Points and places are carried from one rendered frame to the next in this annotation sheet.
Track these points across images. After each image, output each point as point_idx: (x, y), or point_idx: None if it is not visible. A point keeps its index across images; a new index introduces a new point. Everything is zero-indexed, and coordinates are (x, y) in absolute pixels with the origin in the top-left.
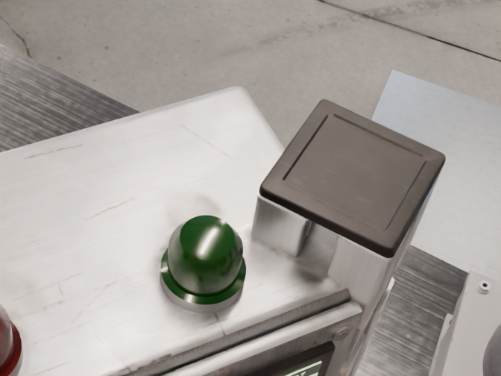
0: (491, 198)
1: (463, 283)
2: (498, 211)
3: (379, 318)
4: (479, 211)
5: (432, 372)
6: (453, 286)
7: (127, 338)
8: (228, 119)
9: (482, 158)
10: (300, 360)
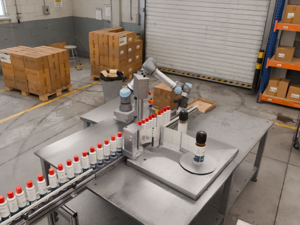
0: (101, 114)
1: (110, 117)
2: (102, 114)
3: (112, 122)
4: (102, 115)
5: (119, 119)
6: (110, 118)
7: None
8: (135, 73)
9: (95, 114)
10: None
